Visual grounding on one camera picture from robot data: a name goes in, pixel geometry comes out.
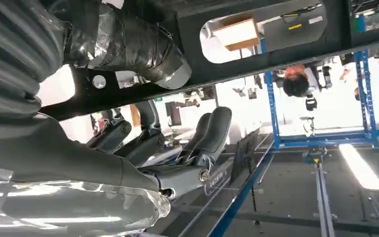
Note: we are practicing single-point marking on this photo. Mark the pale wooden table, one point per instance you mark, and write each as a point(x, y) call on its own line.
point(237, 34)

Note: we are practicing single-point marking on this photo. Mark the blue metal shelf rack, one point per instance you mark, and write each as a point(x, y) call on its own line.
point(271, 108)

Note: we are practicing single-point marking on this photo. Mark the person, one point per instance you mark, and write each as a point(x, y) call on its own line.
point(295, 85)

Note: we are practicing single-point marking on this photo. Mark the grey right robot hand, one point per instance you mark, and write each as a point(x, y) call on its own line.
point(62, 157)

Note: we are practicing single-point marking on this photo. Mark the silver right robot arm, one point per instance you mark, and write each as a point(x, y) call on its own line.
point(13, 49)

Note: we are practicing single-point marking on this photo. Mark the long ceiling light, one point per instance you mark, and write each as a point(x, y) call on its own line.
point(361, 166)

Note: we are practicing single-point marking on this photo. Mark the black display board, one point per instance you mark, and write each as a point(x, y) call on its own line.
point(245, 153)

